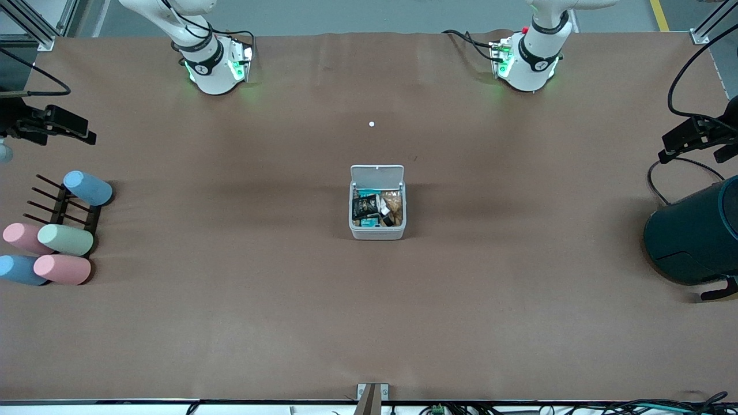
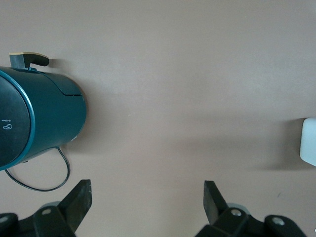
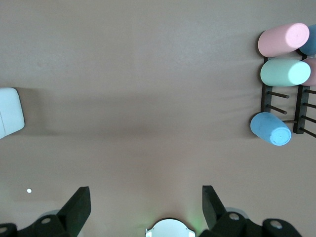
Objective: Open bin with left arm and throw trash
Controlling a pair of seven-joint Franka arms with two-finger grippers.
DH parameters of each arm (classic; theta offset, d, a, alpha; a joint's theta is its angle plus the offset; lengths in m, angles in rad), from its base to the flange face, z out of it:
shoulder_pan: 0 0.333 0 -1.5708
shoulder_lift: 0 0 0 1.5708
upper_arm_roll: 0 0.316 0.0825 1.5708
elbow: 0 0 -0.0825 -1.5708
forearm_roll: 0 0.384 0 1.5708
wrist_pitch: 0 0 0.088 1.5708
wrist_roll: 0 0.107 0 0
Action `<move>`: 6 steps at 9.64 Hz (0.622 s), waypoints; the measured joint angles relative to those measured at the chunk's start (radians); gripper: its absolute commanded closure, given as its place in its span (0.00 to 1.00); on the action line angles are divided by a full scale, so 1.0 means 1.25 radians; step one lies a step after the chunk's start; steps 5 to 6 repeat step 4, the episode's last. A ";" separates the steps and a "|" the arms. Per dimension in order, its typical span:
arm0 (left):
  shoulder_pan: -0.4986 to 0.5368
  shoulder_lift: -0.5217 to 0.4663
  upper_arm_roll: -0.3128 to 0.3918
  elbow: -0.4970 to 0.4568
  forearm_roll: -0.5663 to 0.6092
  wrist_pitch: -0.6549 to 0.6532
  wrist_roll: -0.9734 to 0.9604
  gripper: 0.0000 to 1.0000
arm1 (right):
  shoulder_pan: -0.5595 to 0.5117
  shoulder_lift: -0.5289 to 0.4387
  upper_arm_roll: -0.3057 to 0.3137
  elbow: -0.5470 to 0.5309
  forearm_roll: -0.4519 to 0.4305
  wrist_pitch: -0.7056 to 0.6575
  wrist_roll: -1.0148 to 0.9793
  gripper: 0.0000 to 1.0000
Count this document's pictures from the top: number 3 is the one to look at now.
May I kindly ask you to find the blue plastic cup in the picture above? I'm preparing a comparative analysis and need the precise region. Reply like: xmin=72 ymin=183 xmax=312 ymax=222
xmin=250 ymin=112 xmax=292 ymax=147
xmin=299 ymin=24 xmax=316 ymax=56

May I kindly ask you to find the dark wooden cup rack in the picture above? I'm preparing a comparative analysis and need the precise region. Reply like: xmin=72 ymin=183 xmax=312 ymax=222
xmin=261 ymin=55 xmax=316 ymax=138

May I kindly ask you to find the pink plastic cup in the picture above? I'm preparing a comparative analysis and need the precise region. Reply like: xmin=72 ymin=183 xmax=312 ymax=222
xmin=258 ymin=23 xmax=310 ymax=58
xmin=301 ymin=57 xmax=316 ymax=87

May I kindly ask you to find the mint green plastic cup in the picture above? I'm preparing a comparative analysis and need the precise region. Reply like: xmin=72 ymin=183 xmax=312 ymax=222
xmin=260 ymin=58 xmax=312 ymax=87

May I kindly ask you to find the white square trash bin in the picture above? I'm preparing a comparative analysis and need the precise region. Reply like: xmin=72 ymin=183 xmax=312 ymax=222
xmin=0 ymin=87 xmax=26 ymax=140

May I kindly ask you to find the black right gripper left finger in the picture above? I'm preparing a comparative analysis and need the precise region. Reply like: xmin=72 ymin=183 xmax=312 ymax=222
xmin=0 ymin=187 xmax=91 ymax=237

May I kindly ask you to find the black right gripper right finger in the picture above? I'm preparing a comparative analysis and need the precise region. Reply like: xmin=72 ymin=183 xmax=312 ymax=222
xmin=197 ymin=185 xmax=304 ymax=237

